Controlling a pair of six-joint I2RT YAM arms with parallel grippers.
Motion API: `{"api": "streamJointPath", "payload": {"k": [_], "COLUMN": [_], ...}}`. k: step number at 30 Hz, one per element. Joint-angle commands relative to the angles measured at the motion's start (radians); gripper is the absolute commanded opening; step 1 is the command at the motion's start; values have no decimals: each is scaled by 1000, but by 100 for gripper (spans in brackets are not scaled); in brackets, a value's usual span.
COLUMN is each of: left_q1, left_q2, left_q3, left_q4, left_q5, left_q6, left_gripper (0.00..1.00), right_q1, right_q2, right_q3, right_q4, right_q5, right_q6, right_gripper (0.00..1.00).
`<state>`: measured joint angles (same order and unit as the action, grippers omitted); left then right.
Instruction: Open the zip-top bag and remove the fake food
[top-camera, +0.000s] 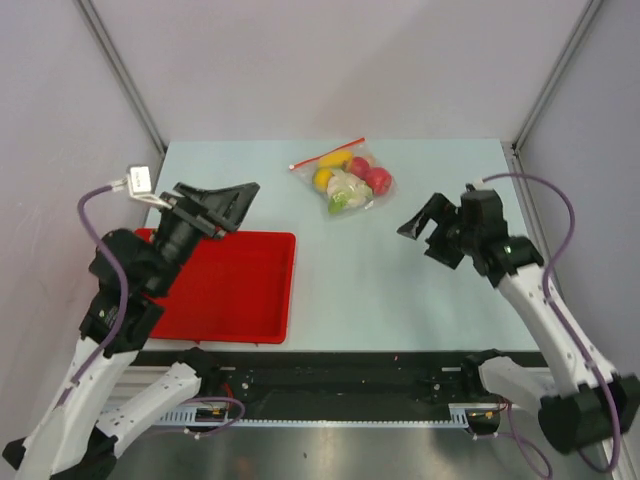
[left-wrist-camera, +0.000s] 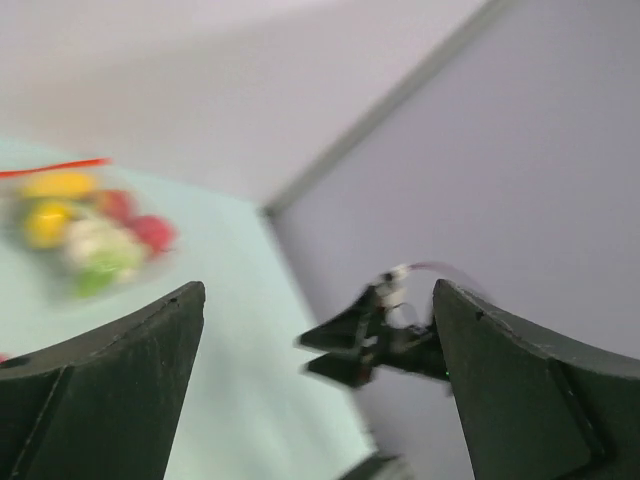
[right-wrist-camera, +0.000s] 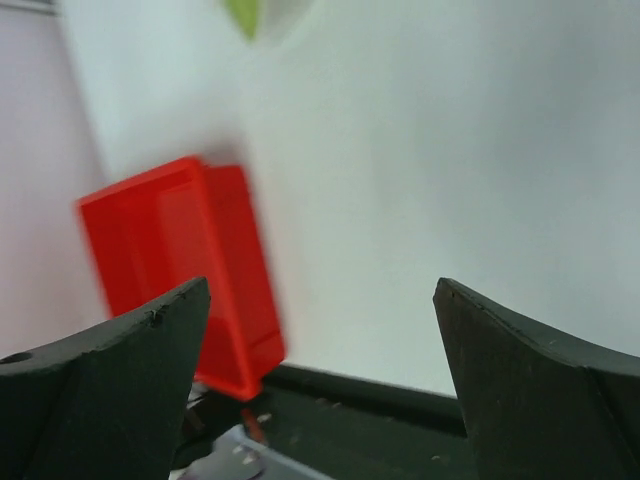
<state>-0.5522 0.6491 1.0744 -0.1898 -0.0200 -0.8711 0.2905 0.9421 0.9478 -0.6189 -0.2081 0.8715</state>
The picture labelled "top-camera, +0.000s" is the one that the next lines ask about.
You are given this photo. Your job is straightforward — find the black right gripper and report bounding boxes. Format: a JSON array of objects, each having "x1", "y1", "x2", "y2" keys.
[{"x1": 397, "y1": 192, "x2": 479, "y2": 269}]

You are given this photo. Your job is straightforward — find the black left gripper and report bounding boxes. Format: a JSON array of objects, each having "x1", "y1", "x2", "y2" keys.
[{"x1": 150, "y1": 179, "x2": 263, "y2": 293}]

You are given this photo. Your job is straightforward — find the white fake garlic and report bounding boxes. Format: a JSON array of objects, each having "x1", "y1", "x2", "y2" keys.
[{"x1": 326, "y1": 170, "x2": 373, "y2": 209}]

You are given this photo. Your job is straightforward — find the clear zip top bag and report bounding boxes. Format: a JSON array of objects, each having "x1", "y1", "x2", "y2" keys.
[{"x1": 289, "y1": 137, "x2": 397, "y2": 216}]

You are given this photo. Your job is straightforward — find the yellow fake mango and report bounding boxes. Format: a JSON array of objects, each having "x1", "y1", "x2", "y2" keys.
[{"x1": 317, "y1": 150, "x2": 353, "y2": 169}]

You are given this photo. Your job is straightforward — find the yellow green fake fruit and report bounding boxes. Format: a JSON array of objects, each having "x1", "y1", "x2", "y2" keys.
[{"x1": 312, "y1": 168, "x2": 334, "y2": 193}]

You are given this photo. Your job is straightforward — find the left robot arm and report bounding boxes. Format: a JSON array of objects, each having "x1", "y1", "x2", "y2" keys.
[{"x1": 2, "y1": 177, "x2": 260, "y2": 479}]

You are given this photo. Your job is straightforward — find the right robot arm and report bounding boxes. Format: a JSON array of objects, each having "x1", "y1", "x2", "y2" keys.
[{"x1": 397, "y1": 190, "x2": 639, "y2": 454}]

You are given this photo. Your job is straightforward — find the red fake apple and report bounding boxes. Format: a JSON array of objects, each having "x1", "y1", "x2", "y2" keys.
[{"x1": 365, "y1": 167, "x2": 393, "y2": 196}]

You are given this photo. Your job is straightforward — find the red fake tomato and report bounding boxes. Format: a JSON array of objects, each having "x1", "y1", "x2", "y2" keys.
[{"x1": 347, "y1": 156, "x2": 371, "y2": 180}]

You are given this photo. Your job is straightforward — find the green fake leafy vegetable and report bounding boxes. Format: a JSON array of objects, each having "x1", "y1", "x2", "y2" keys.
[{"x1": 328, "y1": 191, "x2": 350, "y2": 215}]

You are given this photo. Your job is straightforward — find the red plastic tray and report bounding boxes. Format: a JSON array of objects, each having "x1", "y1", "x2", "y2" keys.
[{"x1": 151, "y1": 231, "x2": 296, "y2": 344}]

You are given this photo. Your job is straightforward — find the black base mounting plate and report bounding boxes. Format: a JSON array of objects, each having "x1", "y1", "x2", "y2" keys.
[{"x1": 129, "y1": 349, "x2": 549, "y2": 424}]

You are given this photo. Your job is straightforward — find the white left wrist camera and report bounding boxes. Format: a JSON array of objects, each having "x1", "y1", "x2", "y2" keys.
[{"x1": 110, "y1": 165, "x2": 172, "y2": 209}]

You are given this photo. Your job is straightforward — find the white slotted cable duct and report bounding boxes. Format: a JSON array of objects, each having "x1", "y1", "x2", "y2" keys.
[{"x1": 149, "y1": 402, "x2": 474, "y2": 430}]

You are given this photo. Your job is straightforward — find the left aluminium frame post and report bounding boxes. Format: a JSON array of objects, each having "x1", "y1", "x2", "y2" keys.
[{"x1": 73, "y1": 0, "x2": 168, "y2": 159}]

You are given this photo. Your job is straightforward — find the aluminium frame post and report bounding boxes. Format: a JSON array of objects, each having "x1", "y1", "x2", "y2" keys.
[
  {"x1": 73, "y1": 0, "x2": 168, "y2": 159},
  {"x1": 511, "y1": 0, "x2": 605, "y2": 154}
]

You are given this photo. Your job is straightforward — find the right aluminium frame post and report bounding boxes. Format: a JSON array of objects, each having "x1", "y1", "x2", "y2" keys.
[{"x1": 511, "y1": 0, "x2": 605, "y2": 154}]

